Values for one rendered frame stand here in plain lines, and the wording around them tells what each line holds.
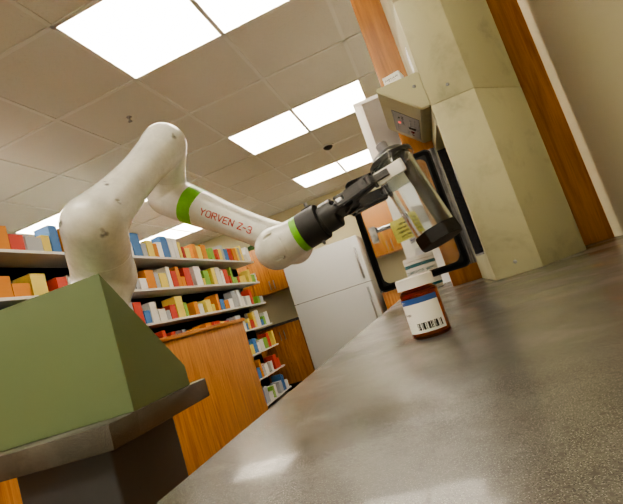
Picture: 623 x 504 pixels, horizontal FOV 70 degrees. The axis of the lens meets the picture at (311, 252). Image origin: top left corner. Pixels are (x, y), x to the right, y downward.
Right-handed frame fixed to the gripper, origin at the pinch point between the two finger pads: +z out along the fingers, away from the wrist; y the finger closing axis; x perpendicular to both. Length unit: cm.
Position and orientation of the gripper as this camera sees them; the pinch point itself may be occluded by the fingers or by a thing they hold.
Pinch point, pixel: (398, 175)
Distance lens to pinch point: 106.0
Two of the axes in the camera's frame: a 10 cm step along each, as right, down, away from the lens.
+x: 4.2, 8.7, -2.6
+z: 8.3, -4.8, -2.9
